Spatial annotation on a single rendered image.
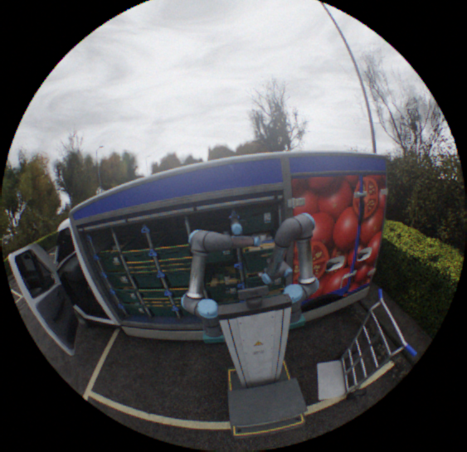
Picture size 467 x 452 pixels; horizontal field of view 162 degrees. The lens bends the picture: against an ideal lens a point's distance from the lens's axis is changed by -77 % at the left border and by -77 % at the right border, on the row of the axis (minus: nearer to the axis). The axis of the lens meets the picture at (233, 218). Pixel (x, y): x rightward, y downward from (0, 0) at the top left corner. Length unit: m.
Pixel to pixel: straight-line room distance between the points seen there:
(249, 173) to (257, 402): 1.85
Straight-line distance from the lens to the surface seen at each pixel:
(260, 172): 1.40
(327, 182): 1.67
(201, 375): 2.60
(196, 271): 1.00
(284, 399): 1.54
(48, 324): 3.01
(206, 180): 1.37
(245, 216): 1.58
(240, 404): 1.53
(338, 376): 2.60
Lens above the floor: 2.34
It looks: 16 degrees down
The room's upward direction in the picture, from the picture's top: 8 degrees counter-clockwise
